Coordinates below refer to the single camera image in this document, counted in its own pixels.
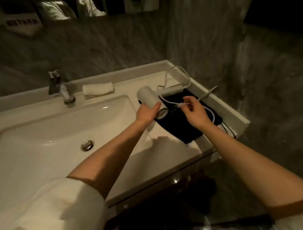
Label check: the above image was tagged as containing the white right shirt sleeve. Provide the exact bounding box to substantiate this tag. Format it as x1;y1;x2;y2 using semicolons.
272;213;303;230

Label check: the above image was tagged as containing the white left shirt sleeve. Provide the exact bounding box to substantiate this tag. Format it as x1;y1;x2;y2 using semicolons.
0;177;107;230

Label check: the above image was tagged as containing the dark vanity cabinet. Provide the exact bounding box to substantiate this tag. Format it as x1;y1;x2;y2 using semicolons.
105;152;217;230

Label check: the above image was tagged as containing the wall mirror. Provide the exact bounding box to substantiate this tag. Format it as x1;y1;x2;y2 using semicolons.
0;0;167;26

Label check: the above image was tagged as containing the white hair dryer cable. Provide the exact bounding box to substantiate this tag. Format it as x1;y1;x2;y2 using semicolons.
157;65;216;124

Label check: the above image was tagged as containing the white ceramic sink basin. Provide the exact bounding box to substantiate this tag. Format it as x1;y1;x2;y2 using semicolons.
0;94;155;207

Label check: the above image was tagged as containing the black storage pouch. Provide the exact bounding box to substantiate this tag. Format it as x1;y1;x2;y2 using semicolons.
154;88;223;144

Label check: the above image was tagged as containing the white sign card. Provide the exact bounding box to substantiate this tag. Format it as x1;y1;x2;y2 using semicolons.
4;12;43;37

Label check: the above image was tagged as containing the white shirt sleeve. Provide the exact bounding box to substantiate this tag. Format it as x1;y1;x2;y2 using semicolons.
272;213;303;230
0;177;107;230

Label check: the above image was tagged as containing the white hair dryer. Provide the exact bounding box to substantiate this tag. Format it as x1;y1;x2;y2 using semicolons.
137;85;184;120

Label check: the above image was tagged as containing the folded white towel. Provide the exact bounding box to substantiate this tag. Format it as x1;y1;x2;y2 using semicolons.
82;82;115;99

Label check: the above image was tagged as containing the chrome sink drain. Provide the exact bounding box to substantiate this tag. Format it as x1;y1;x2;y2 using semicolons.
81;140;95;152

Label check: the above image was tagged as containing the person's left forearm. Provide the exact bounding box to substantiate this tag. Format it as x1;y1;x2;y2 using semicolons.
67;120;149;199

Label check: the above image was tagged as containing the person's right forearm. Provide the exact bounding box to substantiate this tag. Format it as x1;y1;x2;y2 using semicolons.
202;120;303;221

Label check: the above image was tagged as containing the black pouch drawstring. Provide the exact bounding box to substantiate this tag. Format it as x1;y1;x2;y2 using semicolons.
220;121;237;139

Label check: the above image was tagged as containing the chrome faucet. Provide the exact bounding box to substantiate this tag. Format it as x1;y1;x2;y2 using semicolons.
48;70;76;106

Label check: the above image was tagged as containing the person's right hand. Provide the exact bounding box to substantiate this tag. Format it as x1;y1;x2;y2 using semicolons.
181;96;214;130

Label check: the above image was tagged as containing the person's left hand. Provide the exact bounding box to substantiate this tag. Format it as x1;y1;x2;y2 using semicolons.
136;102;162;127

